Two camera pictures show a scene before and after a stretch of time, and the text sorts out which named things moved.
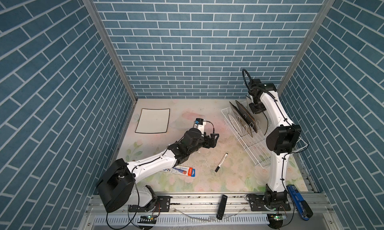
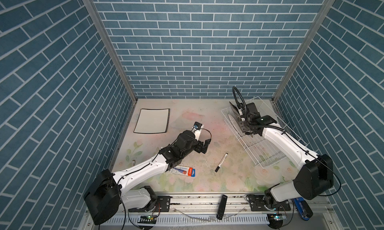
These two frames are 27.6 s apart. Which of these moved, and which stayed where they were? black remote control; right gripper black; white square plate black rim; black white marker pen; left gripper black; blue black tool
Moved: right gripper black; left gripper black
Stayed: white square plate black rim; blue black tool; black white marker pen; black remote control
